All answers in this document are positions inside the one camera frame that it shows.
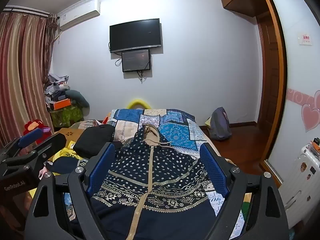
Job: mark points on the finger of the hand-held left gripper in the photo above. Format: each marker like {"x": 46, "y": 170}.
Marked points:
{"x": 31, "y": 136}
{"x": 51, "y": 145}

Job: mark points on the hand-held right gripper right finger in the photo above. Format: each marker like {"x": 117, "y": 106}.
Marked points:
{"x": 213, "y": 170}

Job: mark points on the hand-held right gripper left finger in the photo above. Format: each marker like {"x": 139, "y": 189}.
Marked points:
{"x": 102, "y": 170}

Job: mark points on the navy patterned hooded jacket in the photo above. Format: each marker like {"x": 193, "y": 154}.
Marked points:
{"x": 155, "y": 180}

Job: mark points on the pile of grey clothes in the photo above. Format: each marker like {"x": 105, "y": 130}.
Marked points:
{"x": 56, "y": 85}

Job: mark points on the red plush toy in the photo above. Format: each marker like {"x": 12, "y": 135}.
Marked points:
{"x": 32, "y": 126}

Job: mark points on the yellow printed garment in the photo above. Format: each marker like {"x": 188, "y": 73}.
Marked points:
{"x": 66, "y": 153}

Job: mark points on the cardboard box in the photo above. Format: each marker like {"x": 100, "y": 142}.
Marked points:
{"x": 71, "y": 132}

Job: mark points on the dark navy cap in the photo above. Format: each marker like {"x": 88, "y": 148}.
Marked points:
{"x": 65, "y": 166}

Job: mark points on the black folded garment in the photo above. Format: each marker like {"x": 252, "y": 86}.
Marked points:
{"x": 93, "y": 140}

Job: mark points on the green patterned covered box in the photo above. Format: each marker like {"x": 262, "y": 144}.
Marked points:
{"x": 66, "y": 116}

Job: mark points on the orange box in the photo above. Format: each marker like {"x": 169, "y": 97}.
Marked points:
{"x": 62, "y": 104}

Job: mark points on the grey backpack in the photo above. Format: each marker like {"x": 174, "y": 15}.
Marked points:
{"x": 220, "y": 125}

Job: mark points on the yellow paper sheet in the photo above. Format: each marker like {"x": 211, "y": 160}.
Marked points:
{"x": 208, "y": 123}

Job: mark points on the dark grey bag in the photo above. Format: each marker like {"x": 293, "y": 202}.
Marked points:
{"x": 78, "y": 97}

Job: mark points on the blue patchwork bed sheet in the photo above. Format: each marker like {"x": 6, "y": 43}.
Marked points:
{"x": 175, "y": 130}

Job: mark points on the striped red curtain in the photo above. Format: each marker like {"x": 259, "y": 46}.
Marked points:
{"x": 22, "y": 67}

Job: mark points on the white stickered suitcase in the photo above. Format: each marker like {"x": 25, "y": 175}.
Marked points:
{"x": 302, "y": 170}

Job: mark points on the wooden door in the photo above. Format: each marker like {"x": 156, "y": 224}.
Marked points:
{"x": 268, "y": 75}

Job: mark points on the frosted wardrobe sliding door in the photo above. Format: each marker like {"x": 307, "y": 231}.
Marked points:
{"x": 297, "y": 85}

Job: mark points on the white air conditioner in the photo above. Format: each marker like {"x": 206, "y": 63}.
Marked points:
{"x": 77, "y": 15}

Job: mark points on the white and red door sticker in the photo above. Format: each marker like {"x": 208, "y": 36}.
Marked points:
{"x": 305, "y": 38}

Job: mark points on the small black wall monitor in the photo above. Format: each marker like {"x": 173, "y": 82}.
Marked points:
{"x": 136, "y": 60}

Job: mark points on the black wall television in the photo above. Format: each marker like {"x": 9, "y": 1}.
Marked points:
{"x": 135, "y": 35}

